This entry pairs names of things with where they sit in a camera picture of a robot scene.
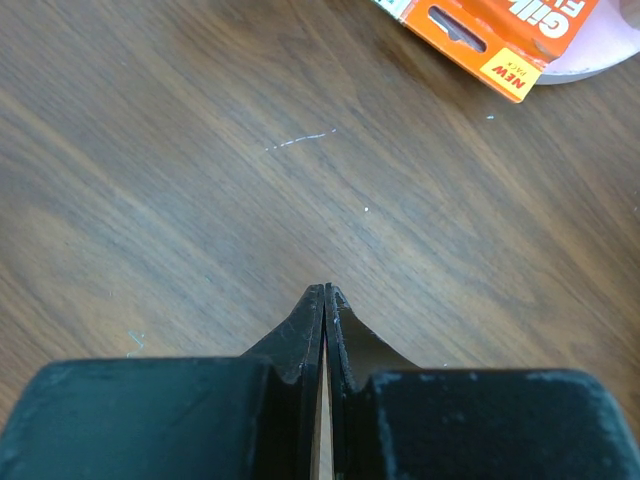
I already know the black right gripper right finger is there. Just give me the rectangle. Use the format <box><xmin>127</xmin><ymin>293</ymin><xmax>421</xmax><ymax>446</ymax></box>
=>
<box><xmin>325</xmin><ymin>285</ymin><xmax>639</xmax><ymax>479</ymax></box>

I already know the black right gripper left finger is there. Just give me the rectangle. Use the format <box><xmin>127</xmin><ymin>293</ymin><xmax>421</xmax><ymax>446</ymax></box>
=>
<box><xmin>1</xmin><ymin>285</ymin><xmax>325</xmax><ymax>479</ymax></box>

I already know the orange razor box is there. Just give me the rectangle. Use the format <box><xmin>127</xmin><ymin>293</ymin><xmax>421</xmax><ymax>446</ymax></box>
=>
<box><xmin>376</xmin><ymin>0</ymin><xmax>598</xmax><ymax>103</ymax></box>

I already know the pink three-tier wooden shelf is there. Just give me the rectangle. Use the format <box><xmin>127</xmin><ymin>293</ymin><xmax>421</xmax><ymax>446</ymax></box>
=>
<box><xmin>537</xmin><ymin>0</ymin><xmax>639</xmax><ymax>85</ymax></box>

